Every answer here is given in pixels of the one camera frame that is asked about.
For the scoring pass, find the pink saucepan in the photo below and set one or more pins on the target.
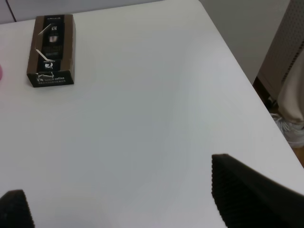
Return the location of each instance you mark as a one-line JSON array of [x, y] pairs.
[[1, 72]]

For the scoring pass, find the brown coffee capsule box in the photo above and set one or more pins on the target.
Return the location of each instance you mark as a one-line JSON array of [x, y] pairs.
[[51, 59]]

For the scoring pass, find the person in white clothes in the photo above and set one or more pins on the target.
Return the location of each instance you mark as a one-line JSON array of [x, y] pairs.
[[290, 119]]

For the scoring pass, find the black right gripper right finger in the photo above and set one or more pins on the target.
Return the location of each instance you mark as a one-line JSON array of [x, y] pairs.
[[247, 199]]

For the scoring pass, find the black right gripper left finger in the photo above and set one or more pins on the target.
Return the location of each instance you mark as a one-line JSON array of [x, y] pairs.
[[15, 211]]

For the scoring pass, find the beige perforated cabinet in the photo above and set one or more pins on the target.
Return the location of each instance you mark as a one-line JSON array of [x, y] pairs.
[[284, 49]]

